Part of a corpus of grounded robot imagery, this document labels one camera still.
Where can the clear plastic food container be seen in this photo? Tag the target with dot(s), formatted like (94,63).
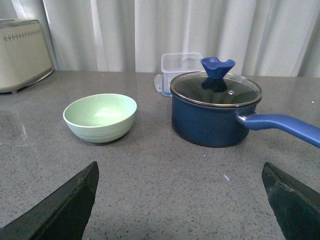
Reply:
(174,64)

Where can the light green bowl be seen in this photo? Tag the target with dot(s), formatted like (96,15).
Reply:
(101,118)

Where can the dark blue saucepan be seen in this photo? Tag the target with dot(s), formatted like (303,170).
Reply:
(224,127)

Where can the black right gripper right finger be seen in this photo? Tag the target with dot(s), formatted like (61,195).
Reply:
(295,205)

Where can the white curtain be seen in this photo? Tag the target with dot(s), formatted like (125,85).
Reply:
(263,37)

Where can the cream toaster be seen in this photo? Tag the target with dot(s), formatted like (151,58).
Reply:
(24,55)

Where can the glass lid blue knob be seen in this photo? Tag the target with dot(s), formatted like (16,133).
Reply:
(215,86)

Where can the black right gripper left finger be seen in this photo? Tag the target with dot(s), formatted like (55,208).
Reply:
(63,215)

